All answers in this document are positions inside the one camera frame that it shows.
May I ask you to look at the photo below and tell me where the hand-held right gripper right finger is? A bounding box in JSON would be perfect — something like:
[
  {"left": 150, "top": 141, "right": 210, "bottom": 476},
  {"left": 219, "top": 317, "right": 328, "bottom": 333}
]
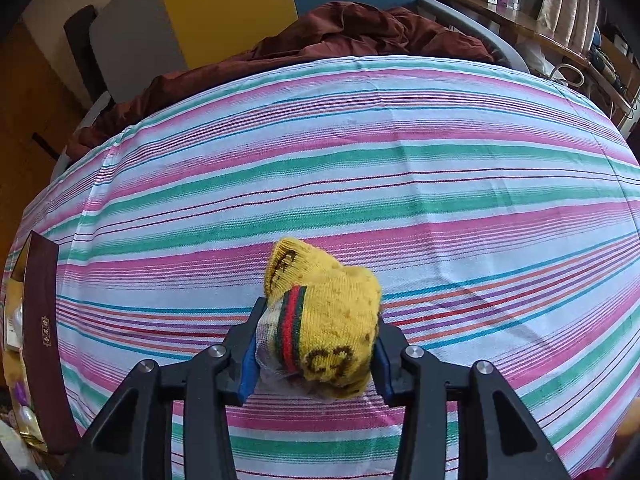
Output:
[{"left": 370, "top": 315, "right": 571, "bottom": 480}]

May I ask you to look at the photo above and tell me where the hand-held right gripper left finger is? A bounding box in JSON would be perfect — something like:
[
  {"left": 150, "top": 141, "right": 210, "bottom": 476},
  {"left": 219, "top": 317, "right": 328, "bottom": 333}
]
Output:
[{"left": 60, "top": 297, "right": 271, "bottom": 480}]

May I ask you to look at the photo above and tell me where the yellow patterned sock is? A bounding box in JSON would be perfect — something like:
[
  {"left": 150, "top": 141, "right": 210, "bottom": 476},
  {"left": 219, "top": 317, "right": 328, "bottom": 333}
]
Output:
[{"left": 255, "top": 237, "right": 385, "bottom": 401}]

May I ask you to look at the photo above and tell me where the gold-lined tin box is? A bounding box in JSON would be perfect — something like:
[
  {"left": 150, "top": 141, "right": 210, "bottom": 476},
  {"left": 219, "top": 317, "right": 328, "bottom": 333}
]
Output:
[{"left": 0, "top": 230, "right": 81, "bottom": 456}]

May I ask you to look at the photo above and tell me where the striped bed sheet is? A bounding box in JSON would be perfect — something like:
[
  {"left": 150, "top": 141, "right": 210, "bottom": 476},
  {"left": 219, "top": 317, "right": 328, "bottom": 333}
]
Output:
[{"left": 2, "top": 55, "right": 640, "bottom": 480}]

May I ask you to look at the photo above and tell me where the grey armrest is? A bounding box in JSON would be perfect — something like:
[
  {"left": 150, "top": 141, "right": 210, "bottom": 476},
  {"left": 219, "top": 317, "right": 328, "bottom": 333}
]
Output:
[
  {"left": 417, "top": 0, "right": 531, "bottom": 73},
  {"left": 50, "top": 91, "right": 116, "bottom": 186}
]

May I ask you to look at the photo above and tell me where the wooden wardrobe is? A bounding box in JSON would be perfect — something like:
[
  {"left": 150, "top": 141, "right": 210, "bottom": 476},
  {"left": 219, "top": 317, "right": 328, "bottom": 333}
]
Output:
[{"left": 0, "top": 20, "right": 86, "bottom": 281}]

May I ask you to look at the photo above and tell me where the dark red cloth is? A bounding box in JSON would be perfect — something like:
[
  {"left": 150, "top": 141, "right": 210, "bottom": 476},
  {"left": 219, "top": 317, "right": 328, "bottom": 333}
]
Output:
[{"left": 67, "top": 1, "right": 496, "bottom": 161}]

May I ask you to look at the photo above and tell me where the grey yellow blue sofa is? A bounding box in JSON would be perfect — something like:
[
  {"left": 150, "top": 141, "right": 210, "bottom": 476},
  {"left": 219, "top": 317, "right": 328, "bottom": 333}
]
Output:
[{"left": 89, "top": 0, "right": 418, "bottom": 106}]

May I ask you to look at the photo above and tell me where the wooden side desk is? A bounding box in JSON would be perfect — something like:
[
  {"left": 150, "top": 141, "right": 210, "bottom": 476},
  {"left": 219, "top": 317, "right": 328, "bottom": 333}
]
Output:
[{"left": 430, "top": 0, "right": 636, "bottom": 111}]

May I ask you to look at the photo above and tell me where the pale patterned curtain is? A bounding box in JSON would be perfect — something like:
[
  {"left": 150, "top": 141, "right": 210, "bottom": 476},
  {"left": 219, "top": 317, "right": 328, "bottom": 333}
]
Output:
[{"left": 537, "top": 0, "right": 601, "bottom": 56}]

